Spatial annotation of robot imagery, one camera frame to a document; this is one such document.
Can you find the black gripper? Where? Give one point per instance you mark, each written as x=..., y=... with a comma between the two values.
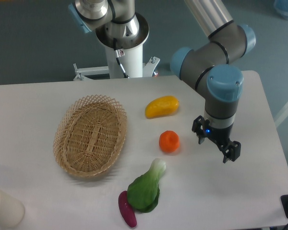
x=219, y=136

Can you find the cream cylindrical bottle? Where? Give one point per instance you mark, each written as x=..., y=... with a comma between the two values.
x=11, y=210

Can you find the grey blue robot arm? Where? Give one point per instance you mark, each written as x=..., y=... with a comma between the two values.
x=207, y=70

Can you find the woven wicker basket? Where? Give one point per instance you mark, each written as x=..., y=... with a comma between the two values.
x=90, y=136

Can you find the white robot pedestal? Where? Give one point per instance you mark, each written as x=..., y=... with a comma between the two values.
x=123, y=44

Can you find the blue object top right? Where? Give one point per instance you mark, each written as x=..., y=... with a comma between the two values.
x=281, y=7

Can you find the green bok choy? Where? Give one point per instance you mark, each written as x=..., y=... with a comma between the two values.
x=143, y=193

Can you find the purple sweet potato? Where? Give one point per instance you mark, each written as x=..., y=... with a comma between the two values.
x=126, y=210

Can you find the yellow mango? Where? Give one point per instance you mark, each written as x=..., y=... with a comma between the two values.
x=162, y=106

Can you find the orange tangerine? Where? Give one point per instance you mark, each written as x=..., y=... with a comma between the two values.
x=169, y=141

